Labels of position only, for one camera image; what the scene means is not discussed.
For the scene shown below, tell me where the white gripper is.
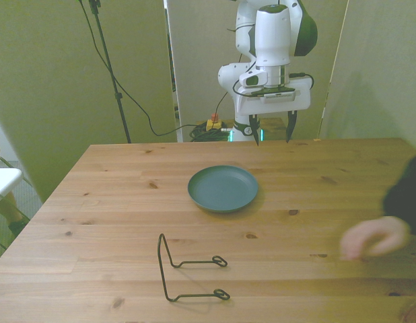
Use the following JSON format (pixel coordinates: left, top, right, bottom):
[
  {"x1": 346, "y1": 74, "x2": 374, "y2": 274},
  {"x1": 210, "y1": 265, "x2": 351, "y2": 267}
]
[{"x1": 235, "y1": 76, "x2": 312, "y2": 147}]

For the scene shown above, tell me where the dark green round plate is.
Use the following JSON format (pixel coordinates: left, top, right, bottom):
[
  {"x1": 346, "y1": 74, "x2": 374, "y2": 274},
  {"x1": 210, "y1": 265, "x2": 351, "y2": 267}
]
[{"x1": 187, "y1": 165, "x2": 260, "y2": 214}]

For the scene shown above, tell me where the black sleeved forearm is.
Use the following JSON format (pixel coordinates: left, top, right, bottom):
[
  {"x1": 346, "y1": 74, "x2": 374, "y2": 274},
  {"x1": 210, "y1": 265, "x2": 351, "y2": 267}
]
[{"x1": 382, "y1": 131, "x2": 416, "y2": 236}]

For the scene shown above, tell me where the person's hand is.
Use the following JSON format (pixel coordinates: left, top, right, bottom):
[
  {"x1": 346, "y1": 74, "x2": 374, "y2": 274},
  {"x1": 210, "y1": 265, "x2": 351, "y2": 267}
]
[{"x1": 339, "y1": 215, "x2": 413, "y2": 262}]

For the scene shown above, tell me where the yellow emergency stop button box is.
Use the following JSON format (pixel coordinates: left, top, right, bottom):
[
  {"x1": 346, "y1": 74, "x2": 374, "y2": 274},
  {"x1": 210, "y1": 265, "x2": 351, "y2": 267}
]
[{"x1": 207, "y1": 113, "x2": 226, "y2": 132}]

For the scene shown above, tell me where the white desk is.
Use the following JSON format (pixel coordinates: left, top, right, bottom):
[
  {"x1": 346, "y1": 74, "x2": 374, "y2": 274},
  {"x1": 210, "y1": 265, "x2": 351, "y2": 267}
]
[{"x1": 0, "y1": 168, "x2": 23, "y2": 208}]

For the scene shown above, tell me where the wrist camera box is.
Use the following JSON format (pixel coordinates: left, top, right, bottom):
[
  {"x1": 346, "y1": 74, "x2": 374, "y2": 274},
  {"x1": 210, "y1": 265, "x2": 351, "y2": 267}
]
[{"x1": 250, "y1": 87, "x2": 296, "y2": 103}]

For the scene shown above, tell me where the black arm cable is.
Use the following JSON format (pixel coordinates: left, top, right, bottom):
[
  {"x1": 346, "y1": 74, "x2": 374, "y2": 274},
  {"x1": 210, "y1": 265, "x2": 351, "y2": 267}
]
[{"x1": 226, "y1": 23, "x2": 315, "y2": 99}]

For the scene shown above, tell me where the coiled dark cable bundle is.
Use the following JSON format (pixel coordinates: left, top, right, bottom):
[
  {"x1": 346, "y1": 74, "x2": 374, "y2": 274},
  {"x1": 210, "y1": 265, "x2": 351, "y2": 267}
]
[{"x1": 189, "y1": 122, "x2": 231, "y2": 143}]

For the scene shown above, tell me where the black tripod camera cable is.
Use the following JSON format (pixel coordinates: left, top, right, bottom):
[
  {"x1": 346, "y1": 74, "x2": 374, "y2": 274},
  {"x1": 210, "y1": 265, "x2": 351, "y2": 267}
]
[{"x1": 78, "y1": 0, "x2": 209, "y2": 137}]

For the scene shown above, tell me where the black camera tripod pole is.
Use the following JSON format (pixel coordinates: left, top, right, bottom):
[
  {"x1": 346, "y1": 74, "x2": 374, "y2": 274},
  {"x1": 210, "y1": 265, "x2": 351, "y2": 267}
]
[{"x1": 88, "y1": 0, "x2": 132, "y2": 144}]

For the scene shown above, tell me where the black wire plate stand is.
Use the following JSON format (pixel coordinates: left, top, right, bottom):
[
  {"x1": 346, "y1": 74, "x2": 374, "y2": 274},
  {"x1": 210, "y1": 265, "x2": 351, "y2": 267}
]
[{"x1": 157, "y1": 233, "x2": 231, "y2": 303}]

